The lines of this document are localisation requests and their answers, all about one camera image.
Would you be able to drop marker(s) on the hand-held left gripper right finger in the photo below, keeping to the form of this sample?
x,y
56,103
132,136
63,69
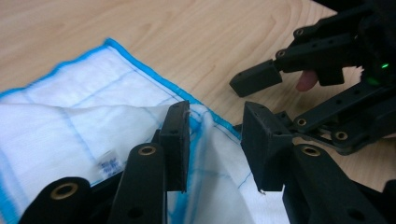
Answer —
x,y
271,155

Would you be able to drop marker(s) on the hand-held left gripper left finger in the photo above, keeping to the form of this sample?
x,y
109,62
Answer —
x,y
146,186

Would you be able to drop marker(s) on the white cloth with blue trim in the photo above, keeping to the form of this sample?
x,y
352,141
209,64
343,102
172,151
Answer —
x,y
77,118

